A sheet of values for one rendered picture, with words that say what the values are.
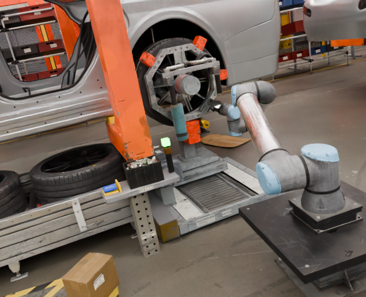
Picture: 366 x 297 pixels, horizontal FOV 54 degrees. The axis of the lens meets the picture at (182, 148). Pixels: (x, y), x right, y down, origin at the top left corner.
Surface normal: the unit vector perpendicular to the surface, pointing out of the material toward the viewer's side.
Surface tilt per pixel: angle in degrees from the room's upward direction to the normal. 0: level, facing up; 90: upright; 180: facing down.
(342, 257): 0
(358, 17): 92
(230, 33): 90
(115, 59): 90
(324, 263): 0
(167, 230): 90
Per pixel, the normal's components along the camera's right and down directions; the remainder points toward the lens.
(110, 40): 0.36, 0.23
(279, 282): -0.18, -0.93
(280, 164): -0.14, -0.68
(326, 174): 0.07, 0.32
